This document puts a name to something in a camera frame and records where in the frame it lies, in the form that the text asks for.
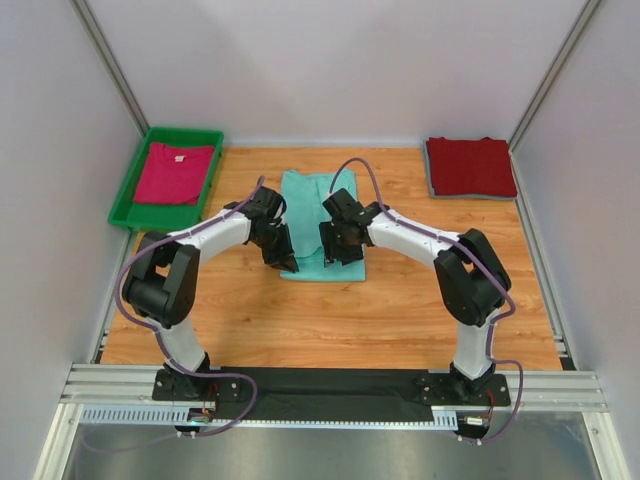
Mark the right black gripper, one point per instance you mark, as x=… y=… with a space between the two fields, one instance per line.
x=332 y=251

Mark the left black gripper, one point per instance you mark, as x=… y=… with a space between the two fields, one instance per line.
x=284 y=258

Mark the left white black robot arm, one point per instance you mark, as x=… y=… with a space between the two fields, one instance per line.
x=160 y=282

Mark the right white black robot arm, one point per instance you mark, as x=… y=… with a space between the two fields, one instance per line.
x=472 y=281

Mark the green plastic tray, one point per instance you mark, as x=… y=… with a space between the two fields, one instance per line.
x=125 y=213

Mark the pink folded t shirt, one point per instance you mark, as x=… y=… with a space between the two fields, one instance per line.
x=173 y=175

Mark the dark red folded t shirt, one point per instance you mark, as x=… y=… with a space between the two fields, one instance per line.
x=470 y=167

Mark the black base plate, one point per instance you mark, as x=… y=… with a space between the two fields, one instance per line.
x=330 y=395

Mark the slotted grey cable duct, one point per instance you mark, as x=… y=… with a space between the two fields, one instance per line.
x=145 y=415

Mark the aluminium frame rail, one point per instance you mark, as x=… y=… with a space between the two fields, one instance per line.
x=552 y=391

